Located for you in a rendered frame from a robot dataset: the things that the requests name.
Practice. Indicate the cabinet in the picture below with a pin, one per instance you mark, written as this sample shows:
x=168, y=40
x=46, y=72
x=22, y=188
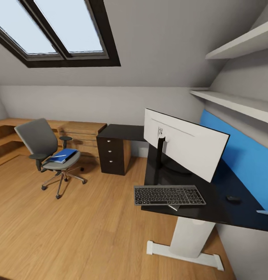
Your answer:
x=84, y=136
x=114, y=155

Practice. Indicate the keyboard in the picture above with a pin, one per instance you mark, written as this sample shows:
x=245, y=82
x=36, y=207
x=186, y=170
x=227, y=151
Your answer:
x=149, y=195

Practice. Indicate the mouse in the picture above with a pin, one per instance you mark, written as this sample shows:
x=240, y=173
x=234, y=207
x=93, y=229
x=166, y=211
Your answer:
x=233, y=198

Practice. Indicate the fixed window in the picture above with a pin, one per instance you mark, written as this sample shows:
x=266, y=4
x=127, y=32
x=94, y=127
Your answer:
x=58, y=33

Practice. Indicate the monitor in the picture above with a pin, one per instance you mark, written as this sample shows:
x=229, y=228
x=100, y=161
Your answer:
x=197, y=148

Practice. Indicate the folder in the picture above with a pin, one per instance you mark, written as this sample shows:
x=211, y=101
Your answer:
x=63, y=156

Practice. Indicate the swivel chair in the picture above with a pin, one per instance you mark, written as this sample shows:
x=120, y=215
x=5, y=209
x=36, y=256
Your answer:
x=42, y=143

